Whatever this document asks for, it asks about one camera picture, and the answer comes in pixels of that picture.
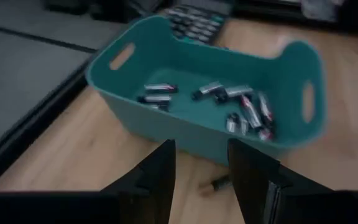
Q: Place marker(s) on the light teal plastic bin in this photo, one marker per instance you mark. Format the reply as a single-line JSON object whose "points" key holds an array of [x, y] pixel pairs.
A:
{"points": [[172, 53]]}

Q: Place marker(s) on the black desk calculator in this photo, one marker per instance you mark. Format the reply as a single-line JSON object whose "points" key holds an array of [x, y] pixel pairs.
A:
{"points": [[197, 23]]}

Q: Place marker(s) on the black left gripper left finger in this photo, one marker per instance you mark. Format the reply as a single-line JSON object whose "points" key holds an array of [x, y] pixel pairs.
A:
{"points": [[154, 186]]}

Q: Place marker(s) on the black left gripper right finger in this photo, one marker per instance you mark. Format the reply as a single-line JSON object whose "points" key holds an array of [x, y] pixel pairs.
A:
{"points": [[253, 186]]}

